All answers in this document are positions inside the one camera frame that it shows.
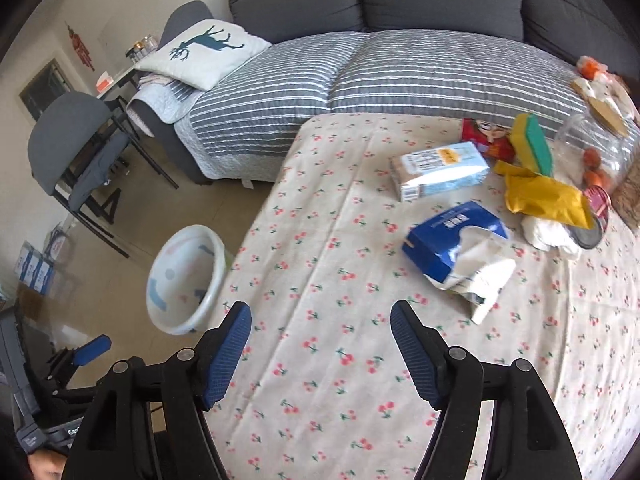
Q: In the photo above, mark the dark wall window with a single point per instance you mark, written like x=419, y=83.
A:
x=42, y=87

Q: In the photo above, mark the floral tablecloth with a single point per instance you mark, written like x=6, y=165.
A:
x=350, y=270

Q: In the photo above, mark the white folding table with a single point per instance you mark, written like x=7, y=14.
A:
x=125, y=77

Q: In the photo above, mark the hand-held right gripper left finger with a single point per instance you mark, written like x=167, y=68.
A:
x=227, y=355

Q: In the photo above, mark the brown woven mat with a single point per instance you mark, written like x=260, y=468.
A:
x=629, y=195

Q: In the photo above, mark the red tin can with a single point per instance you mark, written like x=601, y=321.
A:
x=595, y=215

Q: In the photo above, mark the white plastic basin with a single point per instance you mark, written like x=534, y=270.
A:
x=180, y=285

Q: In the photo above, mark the red snack packet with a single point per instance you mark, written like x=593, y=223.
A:
x=480, y=132

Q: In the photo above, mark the orange box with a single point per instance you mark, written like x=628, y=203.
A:
x=104, y=82

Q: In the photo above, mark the blue white carton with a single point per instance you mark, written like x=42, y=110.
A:
x=35, y=270
x=22, y=262
x=47, y=275

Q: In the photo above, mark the white tissue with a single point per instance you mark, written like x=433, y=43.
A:
x=547, y=235

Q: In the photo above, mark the orange snack bag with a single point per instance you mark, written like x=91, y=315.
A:
x=591, y=67

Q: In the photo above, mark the brown cardboard box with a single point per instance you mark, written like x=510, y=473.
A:
x=40, y=300

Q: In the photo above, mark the white deer print pillow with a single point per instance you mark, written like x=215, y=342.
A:
x=205, y=55

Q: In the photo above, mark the glass jars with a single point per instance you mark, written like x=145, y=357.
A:
x=142, y=49

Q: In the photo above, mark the person's left hand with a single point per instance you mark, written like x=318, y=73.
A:
x=46, y=464

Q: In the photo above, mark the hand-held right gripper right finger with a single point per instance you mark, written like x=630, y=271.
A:
x=415, y=355

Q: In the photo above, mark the light blue tissue pack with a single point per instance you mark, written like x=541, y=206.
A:
x=440, y=170

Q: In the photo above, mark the red wall decoration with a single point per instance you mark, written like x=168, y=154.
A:
x=81, y=47

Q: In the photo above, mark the yellow plastic wrapper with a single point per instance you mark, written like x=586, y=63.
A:
x=545, y=197

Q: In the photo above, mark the grey folding chair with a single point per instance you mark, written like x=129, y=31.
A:
x=65, y=130

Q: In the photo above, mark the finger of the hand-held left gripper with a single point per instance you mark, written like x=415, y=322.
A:
x=92, y=347

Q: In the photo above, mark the orange fruit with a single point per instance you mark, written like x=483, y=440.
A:
x=598, y=178
x=591, y=157

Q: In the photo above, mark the yellow green sponge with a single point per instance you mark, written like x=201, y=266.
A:
x=535, y=142

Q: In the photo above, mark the dark blue tissue pack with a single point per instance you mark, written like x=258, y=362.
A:
x=445, y=242

